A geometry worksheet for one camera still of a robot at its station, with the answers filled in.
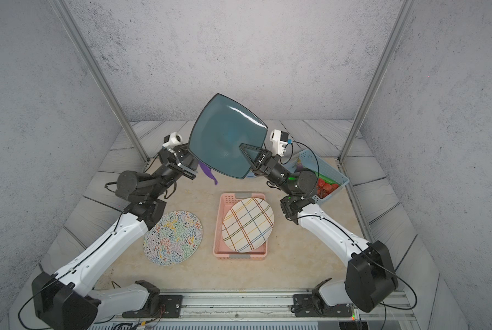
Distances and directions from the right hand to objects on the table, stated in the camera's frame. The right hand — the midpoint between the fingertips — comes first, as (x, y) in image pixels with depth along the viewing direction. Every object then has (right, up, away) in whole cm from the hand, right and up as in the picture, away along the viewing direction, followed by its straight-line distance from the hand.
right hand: (238, 153), depth 53 cm
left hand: (-9, +1, -3) cm, 9 cm away
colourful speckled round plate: (-31, -33, +37) cm, 59 cm away
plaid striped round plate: (+1, -27, +36) cm, 45 cm away
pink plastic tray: (-10, -38, +33) cm, 51 cm away
